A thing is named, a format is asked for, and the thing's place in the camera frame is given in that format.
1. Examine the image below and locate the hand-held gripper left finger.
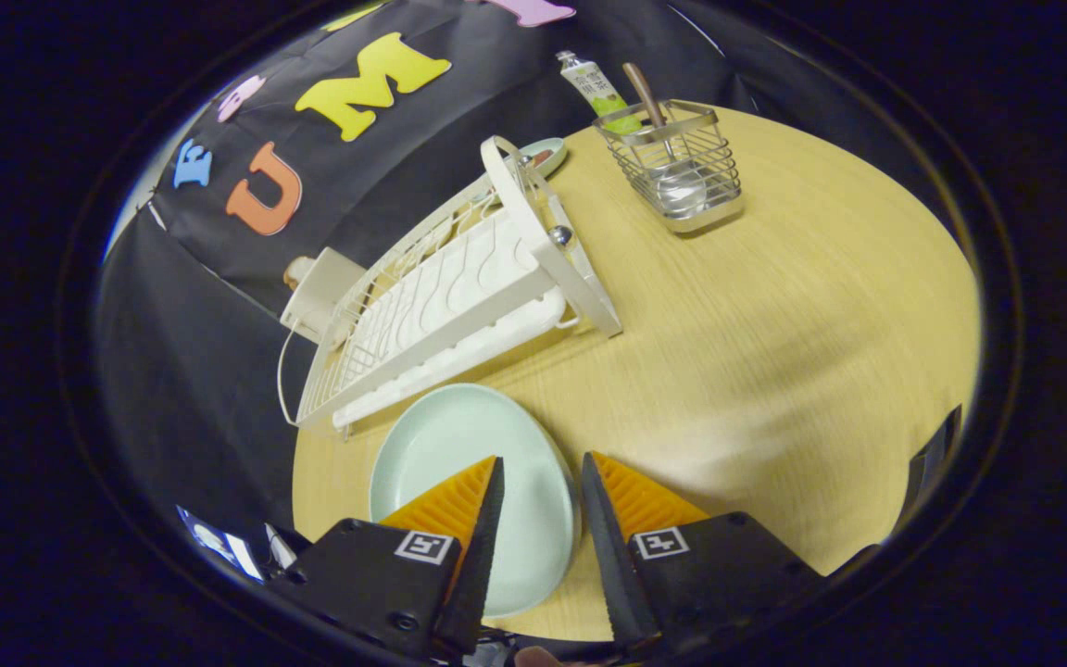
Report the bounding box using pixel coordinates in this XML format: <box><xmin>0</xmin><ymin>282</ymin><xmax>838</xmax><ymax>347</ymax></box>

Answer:
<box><xmin>265</xmin><ymin>454</ymin><xmax>507</xmax><ymax>661</ymax></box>

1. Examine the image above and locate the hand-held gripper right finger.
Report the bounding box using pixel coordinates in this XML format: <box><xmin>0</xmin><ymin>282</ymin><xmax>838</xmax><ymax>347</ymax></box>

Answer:
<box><xmin>580</xmin><ymin>451</ymin><xmax>826</xmax><ymax>654</ymax></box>

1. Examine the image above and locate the light green plate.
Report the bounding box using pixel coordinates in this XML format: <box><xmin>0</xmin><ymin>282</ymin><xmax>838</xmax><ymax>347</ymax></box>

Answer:
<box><xmin>369</xmin><ymin>383</ymin><xmax>583</xmax><ymax>619</ymax></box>

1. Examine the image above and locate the white dish rack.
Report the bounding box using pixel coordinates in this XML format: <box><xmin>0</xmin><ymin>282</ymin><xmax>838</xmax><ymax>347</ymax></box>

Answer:
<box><xmin>276</xmin><ymin>135</ymin><xmax>624</xmax><ymax>434</ymax></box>

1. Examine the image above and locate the metal wire basket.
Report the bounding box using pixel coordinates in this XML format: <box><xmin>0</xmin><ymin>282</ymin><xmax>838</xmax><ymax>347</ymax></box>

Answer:
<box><xmin>593</xmin><ymin>99</ymin><xmax>746</xmax><ymax>233</ymax></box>

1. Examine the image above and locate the spoon with brown handle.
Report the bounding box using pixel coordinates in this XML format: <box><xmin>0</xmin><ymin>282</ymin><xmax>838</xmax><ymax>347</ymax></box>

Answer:
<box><xmin>622</xmin><ymin>62</ymin><xmax>709</xmax><ymax>216</ymax></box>

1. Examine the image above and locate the small plate with food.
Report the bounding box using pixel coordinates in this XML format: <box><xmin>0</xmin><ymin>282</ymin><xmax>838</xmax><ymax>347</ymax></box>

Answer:
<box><xmin>496</xmin><ymin>137</ymin><xmax>569</xmax><ymax>182</ymax></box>

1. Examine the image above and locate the blue white object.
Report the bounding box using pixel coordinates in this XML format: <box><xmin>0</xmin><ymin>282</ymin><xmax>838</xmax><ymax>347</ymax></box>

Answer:
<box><xmin>177</xmin><ymin>505</ymin><xmax>266</xmax><ymax>585</ymax></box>

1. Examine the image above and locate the white toaster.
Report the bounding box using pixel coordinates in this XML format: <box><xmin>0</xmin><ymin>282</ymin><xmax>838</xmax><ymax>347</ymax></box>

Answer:
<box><xmin>280</xmin><ymin>246</ymin><xmax>368</xmax><ymax>346</ymax></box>

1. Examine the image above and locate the black table clamp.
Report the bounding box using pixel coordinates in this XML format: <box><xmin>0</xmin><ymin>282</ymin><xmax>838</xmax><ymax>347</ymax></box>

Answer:
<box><xmin>895</xmin><ymin>406</ymin><xmax>962</xmax><ymax>529</ymax></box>

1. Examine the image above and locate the green label bottle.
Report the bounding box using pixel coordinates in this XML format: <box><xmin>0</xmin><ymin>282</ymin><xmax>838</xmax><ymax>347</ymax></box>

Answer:
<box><xmin>556</xmin><ymin>50</ymin><xmax>646</xmax><ymax>136</ymax></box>

